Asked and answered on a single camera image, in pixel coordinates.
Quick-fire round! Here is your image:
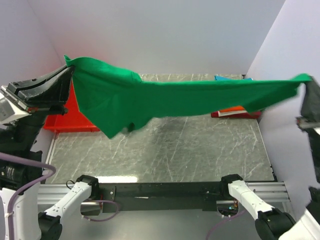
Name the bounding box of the green t shirt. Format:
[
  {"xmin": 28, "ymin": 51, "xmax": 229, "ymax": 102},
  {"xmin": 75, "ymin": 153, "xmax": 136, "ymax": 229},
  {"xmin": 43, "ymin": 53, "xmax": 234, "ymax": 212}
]
[{"xmin": 65, "ymin": 57, "xmax": 312, "ymax": 138}]

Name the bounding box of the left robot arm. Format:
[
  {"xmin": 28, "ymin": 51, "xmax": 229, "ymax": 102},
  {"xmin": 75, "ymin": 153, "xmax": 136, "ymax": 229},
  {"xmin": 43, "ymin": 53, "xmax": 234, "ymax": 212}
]
[{"xmin": 0, "ymin": 65, "xmax": 101, "ymax": 240}]

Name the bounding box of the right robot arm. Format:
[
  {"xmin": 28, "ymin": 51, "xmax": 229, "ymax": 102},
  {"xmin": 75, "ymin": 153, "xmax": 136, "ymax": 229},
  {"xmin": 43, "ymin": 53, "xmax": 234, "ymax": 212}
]
[{"xmin": 220, "ymin": 75, "xmax": 320, "ymax": 240}]

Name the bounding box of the red plastic bin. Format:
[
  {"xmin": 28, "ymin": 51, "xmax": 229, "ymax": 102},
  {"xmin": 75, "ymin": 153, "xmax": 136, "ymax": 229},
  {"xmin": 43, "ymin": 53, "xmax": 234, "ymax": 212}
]
[{"xmin": 43, "ymin": 83, "xmax": 100, "ymax": 133}]

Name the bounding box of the dark red folded shirt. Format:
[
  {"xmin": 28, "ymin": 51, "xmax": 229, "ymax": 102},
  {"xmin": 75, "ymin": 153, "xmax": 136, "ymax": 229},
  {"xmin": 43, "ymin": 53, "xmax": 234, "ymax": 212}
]
[{"xmin": 210, "ymin": 111, "xmax": 261, "ymax": 119}]

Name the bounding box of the orange folded shirt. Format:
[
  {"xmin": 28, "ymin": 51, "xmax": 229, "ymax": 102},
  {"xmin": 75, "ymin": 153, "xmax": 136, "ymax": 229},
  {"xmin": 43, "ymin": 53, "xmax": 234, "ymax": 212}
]
[{"xmin": 219, "ymin": 106, "xmax": 246, "ymax": 113}]

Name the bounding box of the teal folded shirt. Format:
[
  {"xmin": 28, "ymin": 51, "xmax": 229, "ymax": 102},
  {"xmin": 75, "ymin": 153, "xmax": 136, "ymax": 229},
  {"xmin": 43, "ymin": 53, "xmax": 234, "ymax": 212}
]
[{"xmin": 214, "ymin": 75, "xmax": 253, "ymax": 81}]

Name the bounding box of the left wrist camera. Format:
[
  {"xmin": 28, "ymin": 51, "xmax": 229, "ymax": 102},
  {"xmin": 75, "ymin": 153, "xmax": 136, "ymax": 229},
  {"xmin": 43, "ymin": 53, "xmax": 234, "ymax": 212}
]
[{"xmin": 0, "ymin": 85, "xmax": 30, "ymax": 125}]

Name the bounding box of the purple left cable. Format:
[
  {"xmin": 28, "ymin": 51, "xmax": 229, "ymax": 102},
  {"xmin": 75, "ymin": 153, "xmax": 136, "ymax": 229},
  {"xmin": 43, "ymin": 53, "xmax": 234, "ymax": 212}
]
[{"xmin": 0, "ymin": 152, "xmax": 120, "ymax": 240}]

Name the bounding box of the purple cable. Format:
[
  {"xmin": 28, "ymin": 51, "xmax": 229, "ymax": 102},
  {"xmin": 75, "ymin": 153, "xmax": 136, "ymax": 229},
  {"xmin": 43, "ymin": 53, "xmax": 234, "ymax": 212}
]
[
  {"xmin": 0, "ymin": 152, "xmax": 120, "ymax": 240},
  {"xmin": 204, "ymin": 209, "xmax": 247, "ymax": 240}
]

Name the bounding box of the aluminium rail frame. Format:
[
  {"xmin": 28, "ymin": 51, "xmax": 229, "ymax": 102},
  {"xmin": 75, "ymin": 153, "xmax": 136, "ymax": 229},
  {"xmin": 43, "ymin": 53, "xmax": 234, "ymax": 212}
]
[{"xmin": 37, "ymin": 132, "xmax": 301, "ymax": 240}]

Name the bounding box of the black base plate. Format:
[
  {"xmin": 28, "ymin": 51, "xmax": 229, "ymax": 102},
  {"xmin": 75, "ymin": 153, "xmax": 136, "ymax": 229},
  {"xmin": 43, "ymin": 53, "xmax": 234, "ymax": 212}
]
[{"xmin": 98, "ymin": 181, "xmax": 233, "ymax": 212}]

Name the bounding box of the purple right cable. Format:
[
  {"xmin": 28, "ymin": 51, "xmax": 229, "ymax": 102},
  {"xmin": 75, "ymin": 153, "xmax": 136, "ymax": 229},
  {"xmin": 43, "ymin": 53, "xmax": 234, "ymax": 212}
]
[{"xmin": 204, "ymin": 209, "xmax": 247, "ymax": 240}]

